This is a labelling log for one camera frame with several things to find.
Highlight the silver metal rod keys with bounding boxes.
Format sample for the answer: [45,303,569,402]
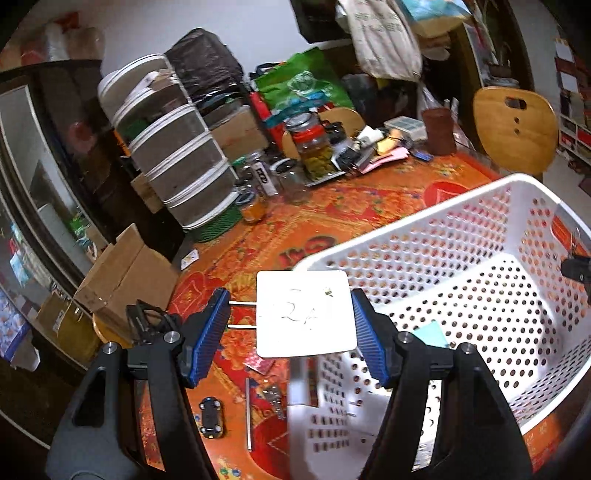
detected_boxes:
[244,376,288,453]

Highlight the brown cardboard box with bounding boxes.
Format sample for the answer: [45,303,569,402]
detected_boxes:
[74,225,179,337]

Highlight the empty glass jar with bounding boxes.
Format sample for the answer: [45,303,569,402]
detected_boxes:
[276,159,310,205]

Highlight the white square power adapter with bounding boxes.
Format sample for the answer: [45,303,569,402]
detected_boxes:
[229,270,358,359]

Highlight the white perforated plastic basket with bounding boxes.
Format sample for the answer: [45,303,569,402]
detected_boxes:
[287,174,590,479]

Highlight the green shopping bag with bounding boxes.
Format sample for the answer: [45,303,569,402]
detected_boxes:
[254,47,353,113]

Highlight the teal USB charger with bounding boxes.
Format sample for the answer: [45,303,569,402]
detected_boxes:
[414,321,449,348]

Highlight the left wooden chair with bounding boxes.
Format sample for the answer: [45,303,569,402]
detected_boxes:
[92,313,132,349]

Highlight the beige canvas tote bag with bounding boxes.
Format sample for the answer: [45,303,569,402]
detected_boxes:
[338,0,423,82]

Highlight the far wooden chair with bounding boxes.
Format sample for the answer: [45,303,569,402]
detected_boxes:
[280,107,366,160]

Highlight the wooden chair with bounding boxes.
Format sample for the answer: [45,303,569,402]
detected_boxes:
[280,107,366,160]
[92,313,132,349]
[473,86,559,180]

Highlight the brown ceramic mug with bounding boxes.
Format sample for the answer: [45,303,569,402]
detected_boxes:
[422,107,457,156]

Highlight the black folding phone stand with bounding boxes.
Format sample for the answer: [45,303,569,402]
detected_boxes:
[125,300,182,346]

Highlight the black car key fob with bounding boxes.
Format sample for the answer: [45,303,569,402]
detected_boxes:
[199,396,225,439]

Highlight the right wooden chair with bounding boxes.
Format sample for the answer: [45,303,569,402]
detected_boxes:
[473,86,559,180]

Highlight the black bag on shelf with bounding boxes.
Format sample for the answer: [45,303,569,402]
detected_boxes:
[164,28,243,102]

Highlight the blue printed tote bag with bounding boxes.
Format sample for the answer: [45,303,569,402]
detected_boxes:
[398,0,472,39]

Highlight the stacked mesh drawer tower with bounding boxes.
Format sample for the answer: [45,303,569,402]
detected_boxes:
[97,54,238,231]

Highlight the orange honey jar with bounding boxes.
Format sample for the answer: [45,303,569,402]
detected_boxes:
[235,191,266,224]

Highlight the pickle jar red lid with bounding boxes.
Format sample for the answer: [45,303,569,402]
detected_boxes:
[291,125,338,181]

